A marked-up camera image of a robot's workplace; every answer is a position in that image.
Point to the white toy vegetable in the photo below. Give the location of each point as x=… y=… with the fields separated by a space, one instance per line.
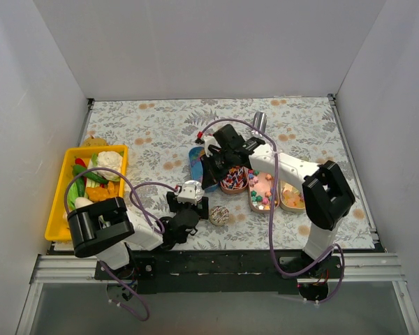
x=111 y=160

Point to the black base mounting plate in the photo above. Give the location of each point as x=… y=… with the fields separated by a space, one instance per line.
x=218 y=271

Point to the pink lollipop tray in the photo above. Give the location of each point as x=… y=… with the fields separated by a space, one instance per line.
x=235 y=181

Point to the aluminium frame rail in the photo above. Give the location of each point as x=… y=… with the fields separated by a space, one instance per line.
x=361 y=267

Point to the yellow plastic bin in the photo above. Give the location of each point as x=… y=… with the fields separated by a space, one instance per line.
x=57 y=227

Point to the blue candy tray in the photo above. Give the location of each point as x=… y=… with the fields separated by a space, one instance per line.
x=195 y=164

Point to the red toy chili pepper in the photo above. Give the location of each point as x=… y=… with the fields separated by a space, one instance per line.
x=79 y=161

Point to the floral patterned table mat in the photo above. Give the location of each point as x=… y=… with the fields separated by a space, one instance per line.
x=160 y=134

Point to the beige gummy candy tray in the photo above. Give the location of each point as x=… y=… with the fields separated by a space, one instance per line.
x=290 y=198

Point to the clear glass jar lid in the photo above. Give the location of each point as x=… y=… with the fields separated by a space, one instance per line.
x=194 y=188

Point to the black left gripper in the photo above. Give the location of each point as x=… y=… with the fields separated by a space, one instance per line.
x=200 y=208

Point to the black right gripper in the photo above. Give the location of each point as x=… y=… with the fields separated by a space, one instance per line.
x=216 y=162

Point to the green toy vegetables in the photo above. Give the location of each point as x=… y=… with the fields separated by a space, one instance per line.
x=77 y=187

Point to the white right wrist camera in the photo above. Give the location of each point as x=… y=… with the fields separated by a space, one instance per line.
x=210 y=144

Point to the orange toy carrot slices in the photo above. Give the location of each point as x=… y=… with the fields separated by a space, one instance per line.
x=99 y=194

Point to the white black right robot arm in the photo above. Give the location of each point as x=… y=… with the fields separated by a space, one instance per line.
x=327 y=195

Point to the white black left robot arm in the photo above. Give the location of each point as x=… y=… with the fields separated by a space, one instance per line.
x=108 y=230

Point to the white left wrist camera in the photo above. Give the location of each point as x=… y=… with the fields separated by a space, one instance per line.
x=186 y=193

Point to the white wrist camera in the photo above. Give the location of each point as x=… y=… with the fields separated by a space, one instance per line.
x=186 y=193
x=210 y=144

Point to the small donut decorated tin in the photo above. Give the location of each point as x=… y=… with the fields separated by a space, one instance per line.
x=219 y=215

